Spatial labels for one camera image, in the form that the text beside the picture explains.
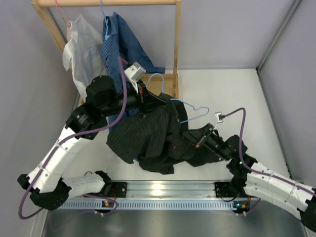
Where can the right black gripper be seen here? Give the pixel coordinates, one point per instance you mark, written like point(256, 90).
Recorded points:
point(197, 137)

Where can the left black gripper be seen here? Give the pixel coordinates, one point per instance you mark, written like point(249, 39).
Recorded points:
point(147, 101)

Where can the light blue wire hanger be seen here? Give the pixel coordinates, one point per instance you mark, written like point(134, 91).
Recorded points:
point(176, 101)

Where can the black pinstriped shirt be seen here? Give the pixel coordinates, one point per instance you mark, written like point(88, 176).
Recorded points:
point(156, 140)

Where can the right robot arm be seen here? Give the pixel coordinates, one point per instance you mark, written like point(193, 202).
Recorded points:
point(251, 178)

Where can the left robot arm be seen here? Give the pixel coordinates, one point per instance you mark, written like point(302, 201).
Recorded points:
point(45, 185)

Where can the blue hanger under blue shirt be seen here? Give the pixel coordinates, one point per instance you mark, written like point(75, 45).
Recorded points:
point(106, 22)

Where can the white shirt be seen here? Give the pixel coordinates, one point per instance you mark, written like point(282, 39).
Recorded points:
point(82, 54)

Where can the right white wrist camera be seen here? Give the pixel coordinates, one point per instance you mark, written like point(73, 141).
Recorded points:
point(219, 117)

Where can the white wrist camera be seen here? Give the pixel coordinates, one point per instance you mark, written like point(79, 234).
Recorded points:
point(219, 117)
point(134, 73)

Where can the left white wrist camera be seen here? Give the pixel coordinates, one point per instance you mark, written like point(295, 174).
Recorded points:
point(134, 73)

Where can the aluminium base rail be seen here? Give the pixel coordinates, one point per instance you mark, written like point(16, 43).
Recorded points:
point(163, 188)

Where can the pink wire hanger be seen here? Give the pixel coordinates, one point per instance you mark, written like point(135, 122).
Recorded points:
point(61, 14)

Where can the slotted grey cable duct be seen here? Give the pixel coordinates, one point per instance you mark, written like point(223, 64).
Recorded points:
point(97, 204)

